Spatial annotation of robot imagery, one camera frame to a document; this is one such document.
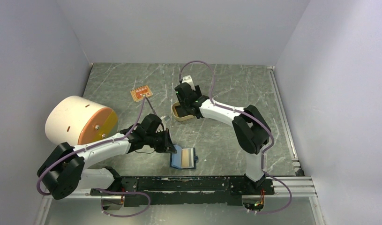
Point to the aluminium frame rail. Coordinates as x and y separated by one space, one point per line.
294 202

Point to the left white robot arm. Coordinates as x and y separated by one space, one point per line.
67 169

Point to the beige oval card tray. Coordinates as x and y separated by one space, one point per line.
179 113

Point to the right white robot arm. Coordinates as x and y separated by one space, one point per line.
252 131

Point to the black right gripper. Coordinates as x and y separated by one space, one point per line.
198 91

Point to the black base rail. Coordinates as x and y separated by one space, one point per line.
172 190

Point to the gold credit card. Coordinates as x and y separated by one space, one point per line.
187 158

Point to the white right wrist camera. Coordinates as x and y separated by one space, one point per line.
188 79

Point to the large white cylinder roll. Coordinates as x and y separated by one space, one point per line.
77 120

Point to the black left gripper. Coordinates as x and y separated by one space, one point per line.
167 146

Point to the blue leather card holder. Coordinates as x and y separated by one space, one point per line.
175 158

